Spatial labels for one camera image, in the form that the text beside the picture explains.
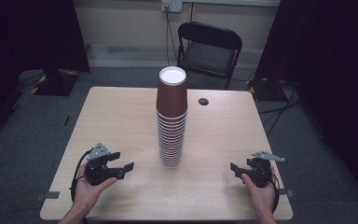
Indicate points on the white wall socket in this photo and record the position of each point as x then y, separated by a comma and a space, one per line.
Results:
172, 5

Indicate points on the round table grommet cap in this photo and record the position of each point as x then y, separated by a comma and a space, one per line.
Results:
203, 101

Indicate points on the small black floor item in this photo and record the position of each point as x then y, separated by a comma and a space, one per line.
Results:
66, 121

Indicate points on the person's right hand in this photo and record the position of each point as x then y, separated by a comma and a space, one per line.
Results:
264, 199

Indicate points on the black folding chair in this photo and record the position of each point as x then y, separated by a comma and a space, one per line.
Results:
208, 54

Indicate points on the grey table edge bracket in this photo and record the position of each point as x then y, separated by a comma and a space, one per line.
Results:
48, 195
287, 193

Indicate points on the black floor box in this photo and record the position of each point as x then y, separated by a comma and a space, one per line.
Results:
262, 90

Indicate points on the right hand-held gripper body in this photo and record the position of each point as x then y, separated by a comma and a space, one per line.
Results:
261, 172

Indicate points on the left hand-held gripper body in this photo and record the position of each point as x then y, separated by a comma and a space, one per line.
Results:
98, 174

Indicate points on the person's left hand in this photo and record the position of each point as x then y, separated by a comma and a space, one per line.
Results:
85, 194

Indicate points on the dark curtain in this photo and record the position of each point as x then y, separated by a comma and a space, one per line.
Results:
332, 77
28, 37

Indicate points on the black stand base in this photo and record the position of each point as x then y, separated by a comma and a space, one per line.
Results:
56, 82

